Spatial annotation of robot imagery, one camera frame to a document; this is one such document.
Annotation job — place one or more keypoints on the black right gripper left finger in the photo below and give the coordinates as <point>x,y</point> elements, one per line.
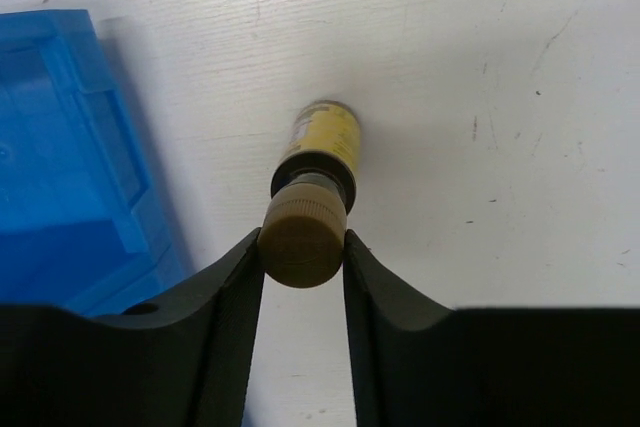
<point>181,358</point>

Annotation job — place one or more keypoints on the blue plastic divided bin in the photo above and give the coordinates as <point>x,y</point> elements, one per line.
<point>82,226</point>

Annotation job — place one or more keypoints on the yellow label brown bottle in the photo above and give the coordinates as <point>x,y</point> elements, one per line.
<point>313,189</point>

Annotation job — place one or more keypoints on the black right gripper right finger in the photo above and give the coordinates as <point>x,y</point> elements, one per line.
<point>415,362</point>

